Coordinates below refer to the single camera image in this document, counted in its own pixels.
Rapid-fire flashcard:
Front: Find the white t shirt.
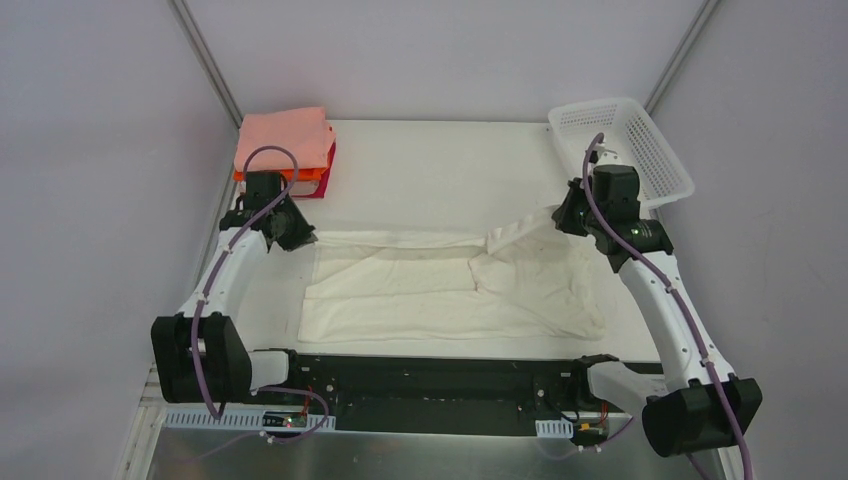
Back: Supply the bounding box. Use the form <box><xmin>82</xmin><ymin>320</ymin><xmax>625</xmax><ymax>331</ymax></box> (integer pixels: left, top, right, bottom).
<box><xmin>298</xmin><ymin>207</ymin><xmax>606</xmax><ymax>344</ymax></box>

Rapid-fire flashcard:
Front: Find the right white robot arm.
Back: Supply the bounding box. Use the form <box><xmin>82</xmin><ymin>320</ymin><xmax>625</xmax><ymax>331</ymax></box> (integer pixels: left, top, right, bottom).
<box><xmin>552</xmin><ymin>165</ymin><xmax>763</xmax><ymax>457</ymax></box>

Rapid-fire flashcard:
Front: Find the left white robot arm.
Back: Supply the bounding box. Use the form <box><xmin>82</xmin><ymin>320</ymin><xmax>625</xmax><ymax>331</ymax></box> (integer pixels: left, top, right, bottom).
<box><xmin>151</xmin><ymin>172</ymin><xmax>316</xmax><ymax>405</ymax></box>

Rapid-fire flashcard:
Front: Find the white plastic basket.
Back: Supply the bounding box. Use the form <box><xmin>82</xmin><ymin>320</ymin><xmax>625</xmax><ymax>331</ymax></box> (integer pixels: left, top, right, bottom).
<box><xmin>548</xmin><ymin>97</ymin><xmax>695</xmax><ymax>210</ymax></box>

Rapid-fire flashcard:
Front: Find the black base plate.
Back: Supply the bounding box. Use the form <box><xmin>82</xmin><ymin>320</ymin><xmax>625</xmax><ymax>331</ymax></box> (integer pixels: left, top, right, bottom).
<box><xmin>239</xmin><ymin>354</ymin><xmax>634</xmax><ymax>439</ymax></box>

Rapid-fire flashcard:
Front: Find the right white cable duct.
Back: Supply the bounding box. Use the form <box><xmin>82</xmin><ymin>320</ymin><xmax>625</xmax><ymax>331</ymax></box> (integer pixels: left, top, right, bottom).
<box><xmin>535</xmin><ymin>418</ymin><xmax>574</xmax><ymax>439</ymax></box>

